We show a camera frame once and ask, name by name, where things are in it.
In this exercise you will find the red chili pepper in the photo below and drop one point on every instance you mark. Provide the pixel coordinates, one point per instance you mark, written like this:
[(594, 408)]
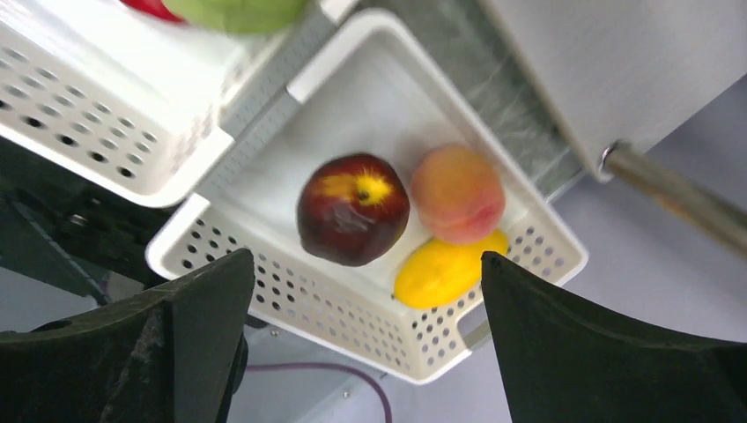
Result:
[(153, 8)]

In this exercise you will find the yellow mango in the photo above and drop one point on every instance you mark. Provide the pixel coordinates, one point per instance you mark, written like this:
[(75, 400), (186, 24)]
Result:
[(438, 272)]

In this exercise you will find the peach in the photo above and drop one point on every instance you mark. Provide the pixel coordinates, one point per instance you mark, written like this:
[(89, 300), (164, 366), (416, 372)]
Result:
[(458, 194)]

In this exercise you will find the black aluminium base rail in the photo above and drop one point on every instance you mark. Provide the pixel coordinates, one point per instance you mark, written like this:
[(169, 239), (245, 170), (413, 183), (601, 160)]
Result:
[(69, 233)]

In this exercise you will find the left white plastic basket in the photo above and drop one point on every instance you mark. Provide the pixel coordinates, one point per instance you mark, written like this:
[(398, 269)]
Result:
[(139, 106)]

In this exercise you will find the green cabbage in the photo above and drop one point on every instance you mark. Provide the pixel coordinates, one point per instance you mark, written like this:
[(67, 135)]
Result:
[(239, 16)]

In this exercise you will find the dark red apple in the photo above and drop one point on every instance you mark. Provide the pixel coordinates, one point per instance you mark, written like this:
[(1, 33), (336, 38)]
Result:
[(352, 210)]

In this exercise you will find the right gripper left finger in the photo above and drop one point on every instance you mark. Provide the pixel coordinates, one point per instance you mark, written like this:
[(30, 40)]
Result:
[(167, 354)]

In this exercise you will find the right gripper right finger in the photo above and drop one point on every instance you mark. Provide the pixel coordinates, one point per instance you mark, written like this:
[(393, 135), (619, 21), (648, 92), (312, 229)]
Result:
[(563, 358)]

